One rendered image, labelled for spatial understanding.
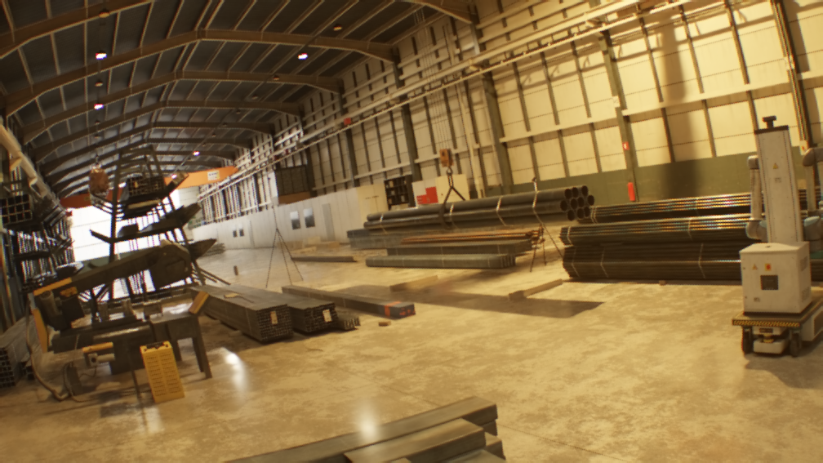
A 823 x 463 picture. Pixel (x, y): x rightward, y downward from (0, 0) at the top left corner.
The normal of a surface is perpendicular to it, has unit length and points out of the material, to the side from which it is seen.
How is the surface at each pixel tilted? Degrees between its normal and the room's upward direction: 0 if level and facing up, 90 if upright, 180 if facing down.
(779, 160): 90
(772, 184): 90
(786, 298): 90
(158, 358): 90
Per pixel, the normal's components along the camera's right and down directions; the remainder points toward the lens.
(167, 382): 0.44, -0.03
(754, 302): -0.84, 0.17
